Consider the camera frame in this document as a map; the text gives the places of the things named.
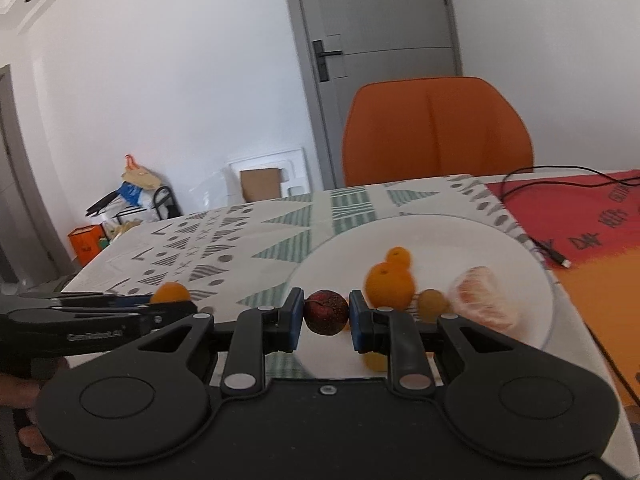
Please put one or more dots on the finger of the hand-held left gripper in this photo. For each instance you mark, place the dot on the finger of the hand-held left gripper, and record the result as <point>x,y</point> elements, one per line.
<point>75,299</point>
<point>172,310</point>

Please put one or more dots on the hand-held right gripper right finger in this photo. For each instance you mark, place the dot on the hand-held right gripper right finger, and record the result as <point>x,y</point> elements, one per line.
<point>356,322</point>

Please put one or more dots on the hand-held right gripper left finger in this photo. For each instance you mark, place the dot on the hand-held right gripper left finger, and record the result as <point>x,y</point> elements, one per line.
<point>295,320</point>

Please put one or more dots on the dark red plum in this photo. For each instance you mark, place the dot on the dark red plum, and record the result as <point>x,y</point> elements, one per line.
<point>326,312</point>

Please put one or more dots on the white plate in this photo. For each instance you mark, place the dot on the white plate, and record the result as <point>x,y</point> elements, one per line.
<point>350,245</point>

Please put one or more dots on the green-brown pear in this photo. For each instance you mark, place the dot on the green-brown pear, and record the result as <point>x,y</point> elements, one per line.
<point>432,304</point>

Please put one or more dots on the small orange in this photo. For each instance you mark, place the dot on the small orange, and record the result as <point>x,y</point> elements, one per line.
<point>398,256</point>

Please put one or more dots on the peeled orange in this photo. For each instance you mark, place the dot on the peeled orange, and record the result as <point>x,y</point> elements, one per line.
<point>480,300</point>

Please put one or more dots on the person's left hand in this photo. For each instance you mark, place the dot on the person's left hand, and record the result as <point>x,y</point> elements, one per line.
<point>17,390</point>

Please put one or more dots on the orange box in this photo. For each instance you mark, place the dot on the orange box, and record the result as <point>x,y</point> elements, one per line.
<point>86,245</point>

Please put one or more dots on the white plastic bags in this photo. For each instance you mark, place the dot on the white plastic bags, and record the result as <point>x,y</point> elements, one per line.
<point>125,220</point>

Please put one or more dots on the black folded umbrella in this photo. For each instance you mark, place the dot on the black folded umbrella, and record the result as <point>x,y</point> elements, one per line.
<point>102,203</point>

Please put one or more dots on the patterned tablecloth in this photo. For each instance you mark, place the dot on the patterned tablecloth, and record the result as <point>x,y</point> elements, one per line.
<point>250,230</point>

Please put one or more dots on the blue and white bag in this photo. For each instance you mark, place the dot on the blue and white bag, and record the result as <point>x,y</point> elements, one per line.
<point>131,192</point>

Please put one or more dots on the brown paper bag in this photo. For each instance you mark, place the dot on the brown paper bag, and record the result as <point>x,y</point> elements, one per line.
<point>140,175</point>

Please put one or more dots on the cardboard box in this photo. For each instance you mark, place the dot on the cardboard box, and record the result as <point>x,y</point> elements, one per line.
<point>260,185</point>

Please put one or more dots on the white foam board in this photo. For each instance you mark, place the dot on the white foam board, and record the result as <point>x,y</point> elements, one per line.
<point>295,170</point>

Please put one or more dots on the orange chair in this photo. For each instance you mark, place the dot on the orange chair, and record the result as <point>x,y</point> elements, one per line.
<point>435,130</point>

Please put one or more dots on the red printed cloth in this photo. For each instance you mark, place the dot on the red printed cloth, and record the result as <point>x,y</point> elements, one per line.
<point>575,210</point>

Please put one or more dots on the grey door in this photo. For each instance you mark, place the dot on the grey door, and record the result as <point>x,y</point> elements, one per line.
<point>380,0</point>

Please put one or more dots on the grey doorway frame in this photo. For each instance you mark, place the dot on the grey doorway frame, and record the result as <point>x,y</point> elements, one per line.
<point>30,185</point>

